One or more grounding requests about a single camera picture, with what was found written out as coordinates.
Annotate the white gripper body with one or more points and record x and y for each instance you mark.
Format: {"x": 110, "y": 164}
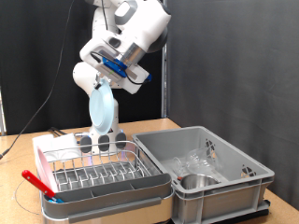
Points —
{"x": 137, "y": 81}

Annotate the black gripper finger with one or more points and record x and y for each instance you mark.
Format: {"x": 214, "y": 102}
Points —
{"x": 99, "y": 85}

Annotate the light blue plate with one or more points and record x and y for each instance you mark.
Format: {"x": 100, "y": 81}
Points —
{"x": 101, "y": 109}

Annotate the steel bowl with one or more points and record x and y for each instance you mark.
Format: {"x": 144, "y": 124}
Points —
{"x": 199, "y": 182}

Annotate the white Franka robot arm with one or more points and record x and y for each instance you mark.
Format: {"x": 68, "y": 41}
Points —
{"x": 140, "y": 21}

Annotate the vertical metal pole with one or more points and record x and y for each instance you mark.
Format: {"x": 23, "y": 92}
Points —
{"x": 164, "y": 93}

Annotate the white box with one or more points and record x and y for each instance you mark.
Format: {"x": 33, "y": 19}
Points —
{"x": 62, "y": 143}

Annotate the black backdrop curtain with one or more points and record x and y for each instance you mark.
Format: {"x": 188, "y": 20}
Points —
{"x": 25, "y": 62}

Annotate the pink plate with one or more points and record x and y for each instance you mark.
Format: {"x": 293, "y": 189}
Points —
{"x": 45, "y": 169}

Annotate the clear wine glass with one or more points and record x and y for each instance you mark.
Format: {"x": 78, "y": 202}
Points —
{"x": 199, "y": 161}

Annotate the grey backdrop curtain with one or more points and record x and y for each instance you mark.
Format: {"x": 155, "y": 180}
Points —
{"x": 249, "y": 77}

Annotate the grey plastic crate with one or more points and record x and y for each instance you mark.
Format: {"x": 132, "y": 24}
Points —
{"x": 218, "y": 199}

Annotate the grey metal frame bar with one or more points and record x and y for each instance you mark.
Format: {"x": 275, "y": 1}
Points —
{"x": 2, "y": 118}

